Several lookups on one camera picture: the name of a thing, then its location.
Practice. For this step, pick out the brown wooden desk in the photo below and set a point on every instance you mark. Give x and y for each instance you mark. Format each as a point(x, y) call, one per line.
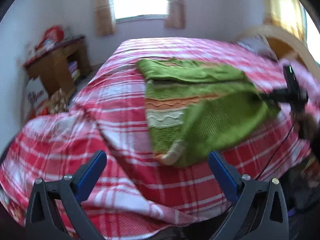
point(52, 66)

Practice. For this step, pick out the stacked boxes in desk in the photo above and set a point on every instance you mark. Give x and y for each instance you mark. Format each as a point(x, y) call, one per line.
point(74, 70)

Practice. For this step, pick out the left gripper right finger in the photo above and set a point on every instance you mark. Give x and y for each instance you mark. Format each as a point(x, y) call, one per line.
point(258, 207)

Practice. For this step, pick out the person right hand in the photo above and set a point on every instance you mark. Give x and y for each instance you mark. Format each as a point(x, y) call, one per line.
point(305, 125)

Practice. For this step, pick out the yellow curtain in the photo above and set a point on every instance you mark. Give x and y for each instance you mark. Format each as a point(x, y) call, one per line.
point(287, 14)

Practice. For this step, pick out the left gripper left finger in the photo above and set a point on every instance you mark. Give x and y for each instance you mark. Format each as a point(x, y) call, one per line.
point(43, 220)

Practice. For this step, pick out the left beige curtain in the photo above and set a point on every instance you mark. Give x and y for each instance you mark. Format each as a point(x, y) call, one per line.
point(105, 22)

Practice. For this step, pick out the gold patterned bag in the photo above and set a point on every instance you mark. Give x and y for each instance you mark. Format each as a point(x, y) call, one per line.
point(58, 102)

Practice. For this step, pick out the beige curtain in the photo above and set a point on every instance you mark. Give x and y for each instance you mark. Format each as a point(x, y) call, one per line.
point(105, 22)
point(176, 16)

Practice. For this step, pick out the white paper shopping bag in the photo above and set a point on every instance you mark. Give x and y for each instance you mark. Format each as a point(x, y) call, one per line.
point(33, 94)

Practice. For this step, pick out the right beige curtain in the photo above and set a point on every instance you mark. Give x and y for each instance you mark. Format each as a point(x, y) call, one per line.
point(176, 16)

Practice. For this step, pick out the green orange striped knit sweater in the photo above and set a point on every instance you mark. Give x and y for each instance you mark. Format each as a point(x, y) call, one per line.
point(194, 107)

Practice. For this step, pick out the cream wooden headboard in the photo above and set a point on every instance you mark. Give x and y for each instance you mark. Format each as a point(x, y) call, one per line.
point(284, 44)

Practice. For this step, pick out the striped pillow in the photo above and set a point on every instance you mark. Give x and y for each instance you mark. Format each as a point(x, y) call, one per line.
point(258, 44)

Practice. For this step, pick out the red gift box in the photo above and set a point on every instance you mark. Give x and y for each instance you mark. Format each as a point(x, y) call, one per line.
point(54, 34)

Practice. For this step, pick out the red plastic bag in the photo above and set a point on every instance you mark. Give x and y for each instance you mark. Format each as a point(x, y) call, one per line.
point(44, 108)

